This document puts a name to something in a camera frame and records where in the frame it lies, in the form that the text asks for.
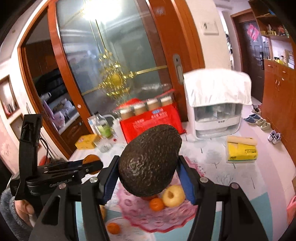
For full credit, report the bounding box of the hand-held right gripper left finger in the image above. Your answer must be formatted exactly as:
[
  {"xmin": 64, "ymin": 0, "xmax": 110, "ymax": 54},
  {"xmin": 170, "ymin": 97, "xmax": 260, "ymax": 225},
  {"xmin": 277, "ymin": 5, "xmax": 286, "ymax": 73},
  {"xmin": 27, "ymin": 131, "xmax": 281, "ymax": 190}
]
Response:
[{"xmin": 28, "ymin": 156, "xmax": 121, "ymax": 241}]

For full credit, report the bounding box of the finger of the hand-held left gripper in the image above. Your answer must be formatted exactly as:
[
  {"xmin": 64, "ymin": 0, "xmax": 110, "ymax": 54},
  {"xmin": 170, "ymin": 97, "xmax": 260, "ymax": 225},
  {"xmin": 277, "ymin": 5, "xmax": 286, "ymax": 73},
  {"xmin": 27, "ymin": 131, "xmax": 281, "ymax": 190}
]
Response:
[
  {"xmin": 44, "ymin": 160, "xmax": 85, "ymax": 171},
  {"xmin": 44, "ymin": 159, "xmax": 104, "ymax": 179}
]

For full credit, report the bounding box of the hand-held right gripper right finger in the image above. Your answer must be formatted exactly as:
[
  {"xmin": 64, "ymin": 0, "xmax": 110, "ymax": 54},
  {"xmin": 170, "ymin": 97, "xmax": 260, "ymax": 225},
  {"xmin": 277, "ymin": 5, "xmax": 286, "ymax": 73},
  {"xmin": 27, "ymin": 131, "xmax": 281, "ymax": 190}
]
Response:
[{"xmin": 177, "ymin": 155, "xmax": 270, "ymax": 241}]

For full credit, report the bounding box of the yellow pear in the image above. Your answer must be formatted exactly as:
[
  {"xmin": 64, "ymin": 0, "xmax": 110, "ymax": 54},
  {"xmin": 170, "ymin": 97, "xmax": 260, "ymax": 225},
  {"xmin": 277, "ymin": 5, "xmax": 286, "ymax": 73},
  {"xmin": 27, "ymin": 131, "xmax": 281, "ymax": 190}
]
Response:
[{"xmin": 161, "ymin": 185, "xmax": 186, "ymax": 207}]

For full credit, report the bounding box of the pink plastic bowl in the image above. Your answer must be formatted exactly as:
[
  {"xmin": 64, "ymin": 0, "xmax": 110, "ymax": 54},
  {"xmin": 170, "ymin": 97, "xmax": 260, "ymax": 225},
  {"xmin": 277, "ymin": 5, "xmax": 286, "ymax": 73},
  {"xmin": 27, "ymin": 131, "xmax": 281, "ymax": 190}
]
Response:
[{"xmin": 116, "ymin": 160, "xmax": 206, "ymax": 233}]

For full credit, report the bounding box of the dark avocado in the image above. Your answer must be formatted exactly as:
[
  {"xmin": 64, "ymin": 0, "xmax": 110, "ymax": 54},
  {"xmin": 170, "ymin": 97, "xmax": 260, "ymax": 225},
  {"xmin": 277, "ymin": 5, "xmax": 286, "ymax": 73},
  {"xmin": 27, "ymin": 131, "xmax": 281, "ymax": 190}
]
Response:
[{"xmin": 118, "ymin": 124, "xmax": 182, "ymax": 197}]

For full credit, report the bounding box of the person's left forearm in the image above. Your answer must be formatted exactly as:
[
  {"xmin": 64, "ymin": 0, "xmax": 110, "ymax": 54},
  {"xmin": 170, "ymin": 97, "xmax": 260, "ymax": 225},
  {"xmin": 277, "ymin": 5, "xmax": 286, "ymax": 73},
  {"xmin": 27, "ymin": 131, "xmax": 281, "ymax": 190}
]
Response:
[{"xmin": 0, "ymin": 188, "xmax": 31, "ymax": 241}]

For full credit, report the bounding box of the person's left hand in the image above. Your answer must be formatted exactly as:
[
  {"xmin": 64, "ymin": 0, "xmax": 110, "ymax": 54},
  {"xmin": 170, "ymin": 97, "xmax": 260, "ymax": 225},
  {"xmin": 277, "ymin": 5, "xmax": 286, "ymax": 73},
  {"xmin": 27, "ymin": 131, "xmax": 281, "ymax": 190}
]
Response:
[{"xmin": 14, "ymin": 200, "xmax": 36, "ymax": 226}]

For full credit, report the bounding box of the yellow cardboard box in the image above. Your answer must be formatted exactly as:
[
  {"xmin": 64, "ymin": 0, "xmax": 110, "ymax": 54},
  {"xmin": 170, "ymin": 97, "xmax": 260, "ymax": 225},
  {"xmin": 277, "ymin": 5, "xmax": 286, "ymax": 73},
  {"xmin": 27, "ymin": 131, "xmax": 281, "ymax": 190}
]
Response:
[{"xmin": 74, "ymin": 134, "xmax": 100, "ymax": 150}]

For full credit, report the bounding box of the clear drinking glass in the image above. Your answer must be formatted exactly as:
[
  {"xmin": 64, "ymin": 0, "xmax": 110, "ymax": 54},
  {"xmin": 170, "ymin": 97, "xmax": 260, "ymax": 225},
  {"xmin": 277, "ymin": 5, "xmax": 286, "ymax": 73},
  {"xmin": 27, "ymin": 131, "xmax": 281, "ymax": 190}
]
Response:
[{"xmin": 97, "ymin": 137, "xmax": 114, "ymax": 153}]

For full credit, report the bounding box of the wooden kitchen base cabinet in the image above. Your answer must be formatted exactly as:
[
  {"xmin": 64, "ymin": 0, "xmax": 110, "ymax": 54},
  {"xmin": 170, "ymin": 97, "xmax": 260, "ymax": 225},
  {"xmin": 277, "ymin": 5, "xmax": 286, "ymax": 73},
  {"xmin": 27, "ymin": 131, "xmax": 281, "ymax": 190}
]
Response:
[{"xmin": 59, "ymin": 117, "xmax": 89, "ymax": 158}]

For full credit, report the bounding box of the tree-print tablecloth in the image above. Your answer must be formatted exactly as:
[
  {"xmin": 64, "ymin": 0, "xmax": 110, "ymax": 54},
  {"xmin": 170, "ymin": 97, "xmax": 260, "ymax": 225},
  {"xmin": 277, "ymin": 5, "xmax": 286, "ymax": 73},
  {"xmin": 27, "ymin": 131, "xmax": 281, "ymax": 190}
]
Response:
[{"xmin": 69, "ymin": 130, "xmax": 293, "ymax": 241}]

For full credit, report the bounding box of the clear bottle with green label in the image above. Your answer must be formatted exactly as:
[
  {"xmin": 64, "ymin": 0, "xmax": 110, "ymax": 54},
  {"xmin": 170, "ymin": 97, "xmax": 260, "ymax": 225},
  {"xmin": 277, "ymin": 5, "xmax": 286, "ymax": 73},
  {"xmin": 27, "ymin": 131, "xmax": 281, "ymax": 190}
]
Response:
[{"xmin": 94, "ymin": 112, "xmax": 112, "ymax": 139}]

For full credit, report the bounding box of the white squeeze bottle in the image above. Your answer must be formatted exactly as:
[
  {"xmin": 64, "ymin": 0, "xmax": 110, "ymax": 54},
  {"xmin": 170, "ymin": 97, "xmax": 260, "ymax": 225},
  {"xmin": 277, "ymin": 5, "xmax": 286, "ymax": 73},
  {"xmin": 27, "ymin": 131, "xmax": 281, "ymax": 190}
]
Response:
[{"xmin": 103, "ymin": 114, "xmax": 119, "ymax": 139}]

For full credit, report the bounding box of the white and blue carton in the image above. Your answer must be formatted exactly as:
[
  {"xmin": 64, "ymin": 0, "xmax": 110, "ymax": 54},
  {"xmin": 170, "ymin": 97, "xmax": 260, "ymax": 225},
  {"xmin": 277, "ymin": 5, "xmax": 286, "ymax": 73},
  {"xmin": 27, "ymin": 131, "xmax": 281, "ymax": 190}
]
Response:
[{"xmin": 87, "ymin": 115, "xmax": 99, "ymax": 136}]

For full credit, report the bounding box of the round white leaf-print placemat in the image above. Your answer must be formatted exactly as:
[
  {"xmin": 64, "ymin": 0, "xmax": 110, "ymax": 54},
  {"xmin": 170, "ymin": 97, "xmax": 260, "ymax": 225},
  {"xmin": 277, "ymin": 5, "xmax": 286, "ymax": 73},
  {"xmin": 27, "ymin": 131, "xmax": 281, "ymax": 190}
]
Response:
[{"xmin": 104, "ymin": 217, "xmax": 153, "ymax": 241}]

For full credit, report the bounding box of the red paper cup packet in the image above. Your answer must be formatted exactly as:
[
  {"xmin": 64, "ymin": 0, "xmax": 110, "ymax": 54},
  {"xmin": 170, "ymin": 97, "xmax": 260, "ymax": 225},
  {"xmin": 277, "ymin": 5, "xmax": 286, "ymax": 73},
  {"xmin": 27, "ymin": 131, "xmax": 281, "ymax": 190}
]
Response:
[{"xmin": 119, "ymin": 98, "xmax": 186, "ymax": 144}]

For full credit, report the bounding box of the white countertop appliance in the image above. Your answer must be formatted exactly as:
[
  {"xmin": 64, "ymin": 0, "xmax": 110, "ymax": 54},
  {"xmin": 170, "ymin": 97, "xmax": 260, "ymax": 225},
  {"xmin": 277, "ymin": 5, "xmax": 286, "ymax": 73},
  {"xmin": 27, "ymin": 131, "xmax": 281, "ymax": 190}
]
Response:
[{"xmin": 184, "ymin": 70, "xmax": 243, "ymax": 140}]

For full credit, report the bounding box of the yellow tissue pack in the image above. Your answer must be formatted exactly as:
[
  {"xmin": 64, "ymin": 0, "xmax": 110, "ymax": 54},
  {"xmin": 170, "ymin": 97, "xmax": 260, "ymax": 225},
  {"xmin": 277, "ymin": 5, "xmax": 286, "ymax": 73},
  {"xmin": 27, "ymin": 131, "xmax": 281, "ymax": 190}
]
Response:
[{"xmin": 225, "ymin": 136, "xmax": 258, "ymax": 164}]

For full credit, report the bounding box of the blue slipper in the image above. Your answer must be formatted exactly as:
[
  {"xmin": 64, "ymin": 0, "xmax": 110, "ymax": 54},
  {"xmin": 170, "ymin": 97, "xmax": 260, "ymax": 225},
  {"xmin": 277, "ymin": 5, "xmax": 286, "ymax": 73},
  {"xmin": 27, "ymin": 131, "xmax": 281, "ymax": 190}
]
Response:
[{"xmin": 243, "ymin": 113, "xmax": 262, "ymax": 125}]

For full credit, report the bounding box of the teal striped table mat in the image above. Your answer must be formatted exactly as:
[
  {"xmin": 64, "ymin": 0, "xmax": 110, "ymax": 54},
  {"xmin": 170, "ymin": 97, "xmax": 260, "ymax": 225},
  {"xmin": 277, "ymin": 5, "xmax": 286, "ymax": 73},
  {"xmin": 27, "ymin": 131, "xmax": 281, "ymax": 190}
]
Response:
[{"xmin": 75, "ymin": 192, "xmax": 292, "ymax": 241}]

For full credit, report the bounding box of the white cloth cover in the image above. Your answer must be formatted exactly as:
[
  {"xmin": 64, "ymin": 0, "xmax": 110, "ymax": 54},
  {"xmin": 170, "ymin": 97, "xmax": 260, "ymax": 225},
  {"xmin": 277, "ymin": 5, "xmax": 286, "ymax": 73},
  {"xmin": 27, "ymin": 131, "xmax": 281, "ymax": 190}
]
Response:
[{"xmin": 183, "ymin": 69, "xmax": 252, "ymax": 107}]

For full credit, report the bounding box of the pink plastic stool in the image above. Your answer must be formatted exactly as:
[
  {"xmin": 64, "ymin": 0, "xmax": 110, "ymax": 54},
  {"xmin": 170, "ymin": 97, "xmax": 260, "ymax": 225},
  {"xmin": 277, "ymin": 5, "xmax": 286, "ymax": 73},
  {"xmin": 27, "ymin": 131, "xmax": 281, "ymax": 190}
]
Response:
[{"xmin": 287, "ymin": 196, "xmax": 296, "ymax": 218}]

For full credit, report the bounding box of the frosted glass sliding door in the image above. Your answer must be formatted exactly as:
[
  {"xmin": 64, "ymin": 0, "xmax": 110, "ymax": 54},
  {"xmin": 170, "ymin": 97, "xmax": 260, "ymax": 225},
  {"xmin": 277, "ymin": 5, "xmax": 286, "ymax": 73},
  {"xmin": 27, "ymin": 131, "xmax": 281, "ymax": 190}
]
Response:
[{"xmin": 47, "ymin": 0, "xmax": 205, "ymax": 130}]

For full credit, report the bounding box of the dark entrance door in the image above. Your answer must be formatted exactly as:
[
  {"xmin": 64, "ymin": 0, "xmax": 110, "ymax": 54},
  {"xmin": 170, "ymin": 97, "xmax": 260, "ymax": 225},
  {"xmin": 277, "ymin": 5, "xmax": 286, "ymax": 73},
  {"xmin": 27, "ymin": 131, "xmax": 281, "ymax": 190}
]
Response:
[{"xmin": 231, "ymin": 10, "xmax": 265, "ymax": 102}]

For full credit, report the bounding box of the pink door decoration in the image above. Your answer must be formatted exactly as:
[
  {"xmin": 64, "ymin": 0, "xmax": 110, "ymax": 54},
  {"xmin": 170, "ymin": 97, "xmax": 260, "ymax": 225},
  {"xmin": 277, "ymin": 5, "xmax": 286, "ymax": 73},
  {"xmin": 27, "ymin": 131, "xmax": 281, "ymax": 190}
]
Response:
[{"xmin": 247, "ymin": 24, "xmax": 261, "ymax": 42}]

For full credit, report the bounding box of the wooden wall niche frame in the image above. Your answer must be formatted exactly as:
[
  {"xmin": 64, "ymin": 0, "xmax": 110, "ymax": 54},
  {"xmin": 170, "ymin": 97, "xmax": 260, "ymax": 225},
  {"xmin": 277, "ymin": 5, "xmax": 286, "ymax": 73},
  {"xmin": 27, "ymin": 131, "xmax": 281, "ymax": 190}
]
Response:
[{"xmin": 0, "ymin": 75, "xmax": 20, "ymax": 119}]

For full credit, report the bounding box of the wooden wall cabinet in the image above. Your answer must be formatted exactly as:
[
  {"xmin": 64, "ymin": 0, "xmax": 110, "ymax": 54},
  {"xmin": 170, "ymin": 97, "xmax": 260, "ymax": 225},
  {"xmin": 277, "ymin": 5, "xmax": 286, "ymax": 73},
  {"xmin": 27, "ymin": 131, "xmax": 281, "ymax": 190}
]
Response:
[{"xmin": 248, "ymin": 0, "xmax": 296, "ymax": 160}]

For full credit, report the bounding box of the white wall plate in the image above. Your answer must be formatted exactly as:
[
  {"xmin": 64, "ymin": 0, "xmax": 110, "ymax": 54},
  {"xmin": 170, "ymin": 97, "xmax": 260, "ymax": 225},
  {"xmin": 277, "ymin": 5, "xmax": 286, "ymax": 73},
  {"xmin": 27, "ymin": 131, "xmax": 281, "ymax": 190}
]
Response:
[{"xmin": 201, "ymin": 20, "xmax": 219, "ymax": 35}]

